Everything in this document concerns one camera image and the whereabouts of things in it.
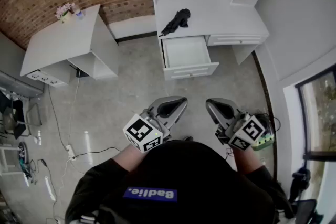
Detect black framed window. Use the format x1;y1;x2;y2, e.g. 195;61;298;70
294;62;336;163

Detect white power strip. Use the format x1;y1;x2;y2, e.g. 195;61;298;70
65;144;76;161

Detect black office chair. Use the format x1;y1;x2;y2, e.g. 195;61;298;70
288;198;326;224

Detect black umbrella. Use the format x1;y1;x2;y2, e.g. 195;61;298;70
161;8;191;36

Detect person's black shirt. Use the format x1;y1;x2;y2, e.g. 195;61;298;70
64;138;295;224

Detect white side cabinet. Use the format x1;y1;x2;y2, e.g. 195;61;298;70
20;4;119;87

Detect white stool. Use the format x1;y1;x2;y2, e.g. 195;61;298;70
0;146;22;175

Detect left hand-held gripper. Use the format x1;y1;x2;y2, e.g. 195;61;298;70
123;96;188;154

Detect black power cable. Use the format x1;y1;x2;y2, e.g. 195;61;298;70
72;146;123;160

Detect low white bench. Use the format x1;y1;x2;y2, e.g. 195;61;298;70
108;15;158;43

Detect closed white desk drawer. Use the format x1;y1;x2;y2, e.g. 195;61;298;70
207;34;266;47

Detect grey metal shelf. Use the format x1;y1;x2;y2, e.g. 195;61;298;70
0;70;45;99

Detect black cable with plug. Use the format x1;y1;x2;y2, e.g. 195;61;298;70
36;158;60;222

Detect round dark disc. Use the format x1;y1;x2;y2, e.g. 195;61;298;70
17;142;28;160

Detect person's right forearm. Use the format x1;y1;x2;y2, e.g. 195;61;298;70
230;147;264;174

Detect white power cable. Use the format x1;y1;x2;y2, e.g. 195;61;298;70
48;68;81;152

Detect person's left forearm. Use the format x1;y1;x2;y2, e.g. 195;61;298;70
112;143;148;173

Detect grey metal chair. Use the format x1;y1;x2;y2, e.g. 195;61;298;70
0;90;43;140

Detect pink flowers in pot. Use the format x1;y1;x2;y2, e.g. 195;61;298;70
54;2;76;23

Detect white desk with shelves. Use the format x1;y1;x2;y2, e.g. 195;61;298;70
146;0;279;66

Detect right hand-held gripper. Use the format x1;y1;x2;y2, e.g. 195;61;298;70
205;98;276;152

